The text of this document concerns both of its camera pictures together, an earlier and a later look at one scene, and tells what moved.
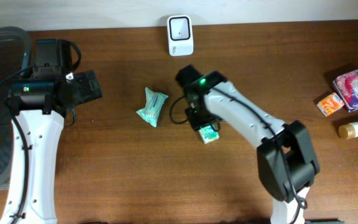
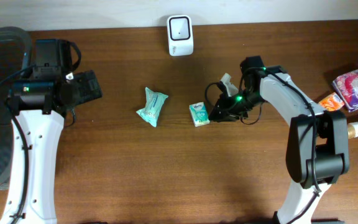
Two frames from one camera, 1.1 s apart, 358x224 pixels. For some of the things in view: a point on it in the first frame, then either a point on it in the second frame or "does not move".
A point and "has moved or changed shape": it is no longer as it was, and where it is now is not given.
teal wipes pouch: (155, 101) does not move
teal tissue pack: (207, 134) has moved or changed shape
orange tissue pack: (330, 104) does not move
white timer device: (180, 35) does not move
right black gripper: (195, 119) → (227, 111)
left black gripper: (87, 84) does not move
